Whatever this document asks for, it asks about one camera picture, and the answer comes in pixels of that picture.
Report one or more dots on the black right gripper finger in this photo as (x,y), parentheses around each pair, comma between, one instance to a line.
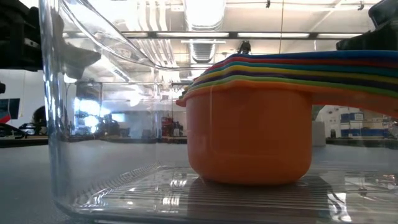
(373,40)

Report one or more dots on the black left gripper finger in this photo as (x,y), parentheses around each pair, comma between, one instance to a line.
(81,62)

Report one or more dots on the teal measuring cup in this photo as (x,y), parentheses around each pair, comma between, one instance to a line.
(342,68)

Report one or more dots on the purple measuring cup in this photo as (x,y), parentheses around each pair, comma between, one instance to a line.
(342,81)

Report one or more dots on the clear plastic basket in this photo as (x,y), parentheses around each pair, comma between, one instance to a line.
(124,193)

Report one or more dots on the person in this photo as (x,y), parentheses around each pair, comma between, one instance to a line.
(38,119)

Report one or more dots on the blue white background cabinet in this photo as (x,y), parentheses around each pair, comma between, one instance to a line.
(357,124)

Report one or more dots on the white round plant pot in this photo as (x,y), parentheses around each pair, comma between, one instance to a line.
(318,133)

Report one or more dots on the long ceiling light bar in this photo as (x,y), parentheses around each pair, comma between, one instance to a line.
(192,35)

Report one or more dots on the small hanging ceiling device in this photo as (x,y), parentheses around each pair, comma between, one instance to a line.
(244,47)

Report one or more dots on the silver ventilation duct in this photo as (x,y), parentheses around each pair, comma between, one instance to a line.
(203,15)

